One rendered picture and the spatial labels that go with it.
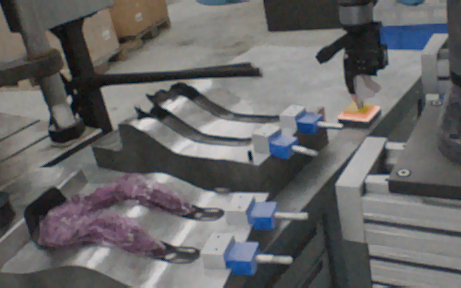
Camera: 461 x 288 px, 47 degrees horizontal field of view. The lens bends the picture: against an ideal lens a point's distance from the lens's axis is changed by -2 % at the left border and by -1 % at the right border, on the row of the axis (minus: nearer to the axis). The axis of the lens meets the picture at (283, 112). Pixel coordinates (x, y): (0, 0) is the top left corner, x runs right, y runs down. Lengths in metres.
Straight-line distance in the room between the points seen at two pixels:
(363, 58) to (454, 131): 0.58
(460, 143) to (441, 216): 0.10
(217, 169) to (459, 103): 0.57
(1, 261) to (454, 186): 0.71
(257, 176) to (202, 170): 0.14
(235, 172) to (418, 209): 0.46
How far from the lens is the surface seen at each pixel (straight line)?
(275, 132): 1.03
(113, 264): 0.86
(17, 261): 0.99
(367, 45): 1.20
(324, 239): 1.26
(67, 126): 1.60
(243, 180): 1.04
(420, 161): 0.65
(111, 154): 1.30
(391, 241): 0.73
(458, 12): 0.58
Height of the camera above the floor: 1.36
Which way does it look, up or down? 24 degrees down
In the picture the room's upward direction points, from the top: 10 degrees counter-clockwise
